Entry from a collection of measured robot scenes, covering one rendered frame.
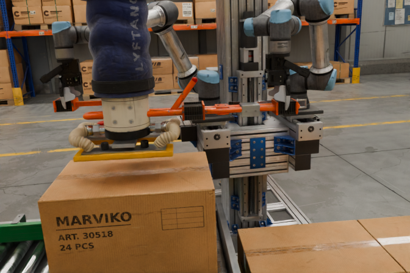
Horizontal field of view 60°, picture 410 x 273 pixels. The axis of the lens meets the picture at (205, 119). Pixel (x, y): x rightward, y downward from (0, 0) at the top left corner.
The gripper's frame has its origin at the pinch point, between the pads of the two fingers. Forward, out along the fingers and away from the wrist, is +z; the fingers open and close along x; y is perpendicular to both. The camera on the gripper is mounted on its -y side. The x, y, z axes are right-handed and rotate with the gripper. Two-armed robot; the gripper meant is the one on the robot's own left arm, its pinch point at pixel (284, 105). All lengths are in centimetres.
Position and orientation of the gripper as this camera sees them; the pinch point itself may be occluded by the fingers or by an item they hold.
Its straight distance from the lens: 141.1
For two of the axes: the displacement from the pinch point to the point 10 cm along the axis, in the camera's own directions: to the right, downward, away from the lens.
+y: -10.0, 0.5, -0.4
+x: 0.5, 2.4, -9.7
